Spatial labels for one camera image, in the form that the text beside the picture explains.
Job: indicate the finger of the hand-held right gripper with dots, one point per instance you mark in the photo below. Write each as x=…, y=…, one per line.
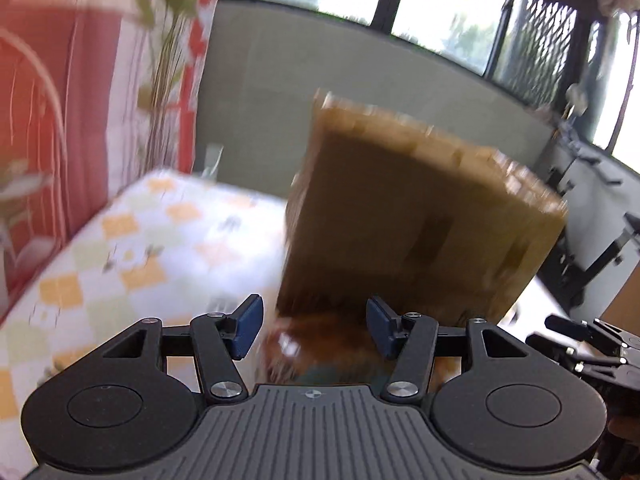
x=567, y=327
x=550, y=345

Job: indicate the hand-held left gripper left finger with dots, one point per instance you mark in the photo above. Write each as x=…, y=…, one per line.
x=249, y=322

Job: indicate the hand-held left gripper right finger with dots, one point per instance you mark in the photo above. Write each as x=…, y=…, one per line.
x=381, y=325

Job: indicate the mustard yellow snack packet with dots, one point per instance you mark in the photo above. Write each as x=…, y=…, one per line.
x=320, y=345

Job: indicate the taped brown cardboard box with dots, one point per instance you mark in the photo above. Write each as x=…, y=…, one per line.
x=400, y=210

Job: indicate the brown cardboard sheet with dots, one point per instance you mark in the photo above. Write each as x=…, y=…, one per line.
x=622, y=310

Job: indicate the black exercise bike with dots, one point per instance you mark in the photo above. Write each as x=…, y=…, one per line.
x=600, y=200

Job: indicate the chequered flower tablecloth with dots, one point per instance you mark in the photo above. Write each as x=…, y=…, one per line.
x=100, y=270

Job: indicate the white plastic bin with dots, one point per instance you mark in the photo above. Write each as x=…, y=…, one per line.
x=212, y=162

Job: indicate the pale crumpled cloth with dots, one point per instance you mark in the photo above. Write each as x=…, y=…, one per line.
x=576, y=95

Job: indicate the printed pink backdrop cloth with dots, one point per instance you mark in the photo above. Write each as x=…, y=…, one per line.
x=65, y=85

